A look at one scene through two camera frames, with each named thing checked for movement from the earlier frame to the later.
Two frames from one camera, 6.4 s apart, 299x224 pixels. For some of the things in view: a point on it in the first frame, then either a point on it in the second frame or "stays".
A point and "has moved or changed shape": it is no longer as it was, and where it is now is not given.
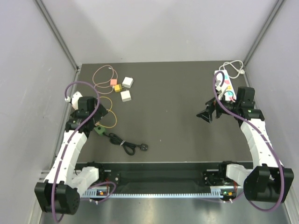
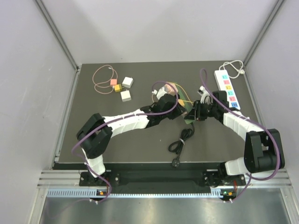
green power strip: x=100 y=129 has moved or changed shape
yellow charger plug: x=117 y=87 stays
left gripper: x=100 y=113 -> x=179 y=110
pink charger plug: x=113 y=82 stays
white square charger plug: x=125 y=95 stays
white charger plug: x=127 y=82 stays
